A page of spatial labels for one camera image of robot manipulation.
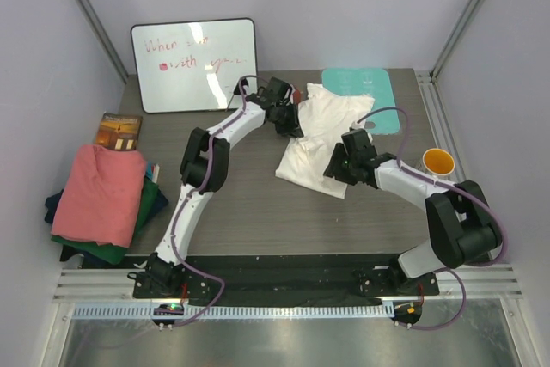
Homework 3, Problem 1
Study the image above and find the white t shirt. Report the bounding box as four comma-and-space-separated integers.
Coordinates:
275, 83, 375, 199

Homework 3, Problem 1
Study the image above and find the small white whiteboard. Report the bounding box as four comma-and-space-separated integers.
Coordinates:
131, 18, 258, 113

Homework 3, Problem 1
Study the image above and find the red brown cube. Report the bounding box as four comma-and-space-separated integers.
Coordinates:
290, 87, 303, 105

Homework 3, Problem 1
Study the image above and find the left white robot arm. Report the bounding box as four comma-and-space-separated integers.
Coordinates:
135, 76, 303, 297

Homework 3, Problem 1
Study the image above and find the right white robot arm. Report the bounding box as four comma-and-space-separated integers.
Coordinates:
324, 129, 504, 294

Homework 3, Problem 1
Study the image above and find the teal cutting board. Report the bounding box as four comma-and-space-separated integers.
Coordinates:
321, 68, 400, 135

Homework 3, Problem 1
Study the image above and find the white mug yellow inside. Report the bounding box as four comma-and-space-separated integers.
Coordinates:
419, 148, 455, 178

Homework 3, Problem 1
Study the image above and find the cyan folded t shirt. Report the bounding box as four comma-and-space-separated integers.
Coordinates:
145, 162, 155, 181

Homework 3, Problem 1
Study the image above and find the brown book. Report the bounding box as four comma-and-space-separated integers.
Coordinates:
94, 113, 143, 151

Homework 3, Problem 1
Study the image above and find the pink folded t shirt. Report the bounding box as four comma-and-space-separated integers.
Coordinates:
51, 144, 147, 248

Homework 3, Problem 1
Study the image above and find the green folded t shirt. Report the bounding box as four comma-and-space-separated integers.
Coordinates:
44, 177, 168, 266

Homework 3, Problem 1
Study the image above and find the right aluminium rail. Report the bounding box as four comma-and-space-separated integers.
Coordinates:
415, 70, 467, 182

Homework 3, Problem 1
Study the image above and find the aluminium rail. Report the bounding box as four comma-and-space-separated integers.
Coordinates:
53, 264, 523, 303
415, 70, 467, 182

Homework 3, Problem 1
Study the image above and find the right aluminium frame post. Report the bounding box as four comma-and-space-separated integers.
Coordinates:
429, 0, 512, 81

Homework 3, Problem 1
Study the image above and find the aluminium frame post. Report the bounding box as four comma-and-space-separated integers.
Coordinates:
76, 0, 129, 84
429, 0, 512, 81

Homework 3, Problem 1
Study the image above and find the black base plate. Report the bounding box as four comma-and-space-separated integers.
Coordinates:
128, 254, 439, 308

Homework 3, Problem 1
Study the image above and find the front aluminium rail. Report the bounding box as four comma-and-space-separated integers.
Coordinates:
53, 264, 523, 303

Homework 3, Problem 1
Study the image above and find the left aluminium frame post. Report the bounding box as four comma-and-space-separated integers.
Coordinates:
76, 0, 129, 84

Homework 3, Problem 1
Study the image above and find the perforated cable tray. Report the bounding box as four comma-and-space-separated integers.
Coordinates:
72, 302, 394, 321

